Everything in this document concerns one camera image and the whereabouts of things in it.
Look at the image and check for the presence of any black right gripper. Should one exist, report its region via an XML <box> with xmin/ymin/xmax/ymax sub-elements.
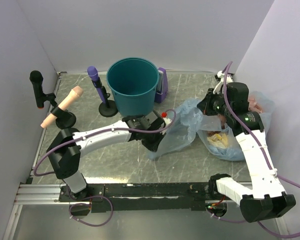
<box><xmin>197</xmin><ymin>88</ymin><xmax>233</xmax><ymax>118</ymax></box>

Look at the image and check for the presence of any light blue trash bag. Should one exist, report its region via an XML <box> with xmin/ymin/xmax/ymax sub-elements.
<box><xmin>147</xmin><ymin>97</ymin><xmax>203</xmax><ymax>161</ymax></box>

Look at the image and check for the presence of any teal plastic trash bin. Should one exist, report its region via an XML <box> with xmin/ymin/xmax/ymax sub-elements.
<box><xmin>106</xmin><ymin>57</ymin><xmax>160</xmax><ymax>117</ymax></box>

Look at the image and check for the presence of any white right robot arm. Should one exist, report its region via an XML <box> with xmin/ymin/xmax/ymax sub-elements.
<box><xmin>197</xmin><ymin>82</ymin><xmax>296</xmax><ymax>223</ymax></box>

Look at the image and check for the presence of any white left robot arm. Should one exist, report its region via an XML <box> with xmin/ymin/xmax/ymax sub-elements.
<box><xmin>46</xmin><ymin>111</ymin><xmax>172</xmax><ymax>201</ymax></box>

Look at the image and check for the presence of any clear bag with trash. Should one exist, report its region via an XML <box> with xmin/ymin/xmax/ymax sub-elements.
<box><xmin>197</xmin><ymin>90</ymin><xmax>276</xmax><ymax>161</ymax></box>

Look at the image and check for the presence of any purple metronome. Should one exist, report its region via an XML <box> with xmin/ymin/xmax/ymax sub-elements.
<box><xmin>154</xmin><ymin>67</ymin><xmax>168</xmax><ymax>104</ymax></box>

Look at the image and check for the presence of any black purple-mic stand base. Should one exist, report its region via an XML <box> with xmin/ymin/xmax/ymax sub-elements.
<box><xmin>98</xmin><ymin>100</ymin><xmax>118</xmax><ymax>118</ymax></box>

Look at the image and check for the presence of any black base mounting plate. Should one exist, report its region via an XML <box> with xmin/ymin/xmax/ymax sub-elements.
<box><xmin>58</xmin><ymin>182</ymin><xmax>229</xmax><ymax>213</ymax></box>

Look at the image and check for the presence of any black round stand base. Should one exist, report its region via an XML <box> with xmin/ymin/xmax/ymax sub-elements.
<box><xmin>55</xmin><ymin>110</ymin><xmax>77</xmax><ymax>130</ymax></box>

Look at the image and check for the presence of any beige microphone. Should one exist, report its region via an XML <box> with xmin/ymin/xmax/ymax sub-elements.
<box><xmin>40</xmin><ymin>86</ymin><xmax>84</xmax><ymax>129</ymax></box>

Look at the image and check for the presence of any purple microphone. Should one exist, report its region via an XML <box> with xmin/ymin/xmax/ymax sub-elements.
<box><xmin>87</xmin><ymin>66</ymin><xmax>110</xmax><ymax>108</ymax></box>

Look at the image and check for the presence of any black microphone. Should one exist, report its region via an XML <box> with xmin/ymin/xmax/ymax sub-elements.
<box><xmin>29</xmin><ymin>70</ymin><xmax>58</xmax><ymax>109</ymax></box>

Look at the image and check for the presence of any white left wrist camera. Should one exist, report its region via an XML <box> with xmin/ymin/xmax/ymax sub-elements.
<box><xmin>161</xmin><ymin>112</ymin><xmax>172</xmax><ymax>128</ymax></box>

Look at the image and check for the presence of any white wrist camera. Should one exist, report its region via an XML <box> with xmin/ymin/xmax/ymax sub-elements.
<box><xmin>212</xmin><ymin>71</ymin><xmax>234</xmax><ymax>94</ymax></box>
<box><xmin>161</xmin><ymin>112</ymin><xmax>172</xmax><ymax>128</ymax></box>

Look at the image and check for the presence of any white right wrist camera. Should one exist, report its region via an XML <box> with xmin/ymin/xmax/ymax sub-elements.
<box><xmin>212</xmin><ymin>71</ymin><xmax>234</xmax><ymax>94</ymax></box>

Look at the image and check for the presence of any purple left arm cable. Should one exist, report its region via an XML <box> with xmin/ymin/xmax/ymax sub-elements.
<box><xmin>32</xmin><ymin>109</ymin><xmax>177</xmax><ymax>177</ymax></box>

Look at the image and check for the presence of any aluminium frame rail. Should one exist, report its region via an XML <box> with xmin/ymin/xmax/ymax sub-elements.
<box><xmin>57</xmin><ymin>69</ymin><xmax>216</xmax><ymax>75</ymax></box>

